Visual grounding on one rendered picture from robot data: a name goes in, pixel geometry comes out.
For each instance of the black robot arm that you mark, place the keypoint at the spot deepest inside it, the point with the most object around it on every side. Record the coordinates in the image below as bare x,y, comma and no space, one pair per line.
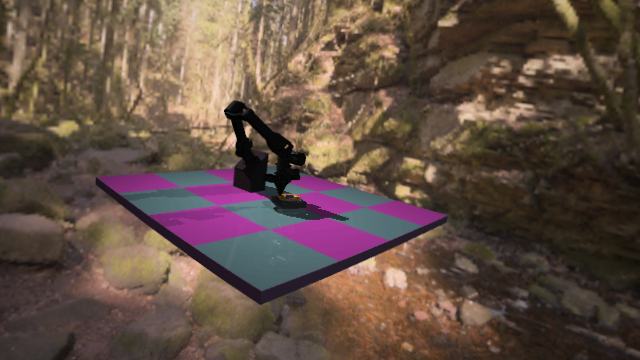
275,141

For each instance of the orange round plate with holes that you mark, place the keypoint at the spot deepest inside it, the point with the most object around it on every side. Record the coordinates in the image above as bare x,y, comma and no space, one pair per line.
283,198

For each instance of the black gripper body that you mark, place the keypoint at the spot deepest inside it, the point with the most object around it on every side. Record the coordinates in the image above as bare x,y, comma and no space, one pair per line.
276,178

